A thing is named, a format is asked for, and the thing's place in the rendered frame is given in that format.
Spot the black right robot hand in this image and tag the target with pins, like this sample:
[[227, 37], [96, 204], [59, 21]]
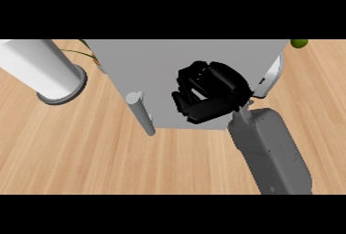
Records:
[[215, 97]]

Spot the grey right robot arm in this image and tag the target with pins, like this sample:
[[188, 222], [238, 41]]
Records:
[[269, 152]]

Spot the green round fruit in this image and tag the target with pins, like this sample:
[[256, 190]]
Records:
[[299, 43]]

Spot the green plant stem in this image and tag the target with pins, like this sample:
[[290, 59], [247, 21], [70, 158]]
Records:
[[86, 52]]

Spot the white cylinder with grey base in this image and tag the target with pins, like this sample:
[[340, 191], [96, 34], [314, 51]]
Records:
[[39, 67]]

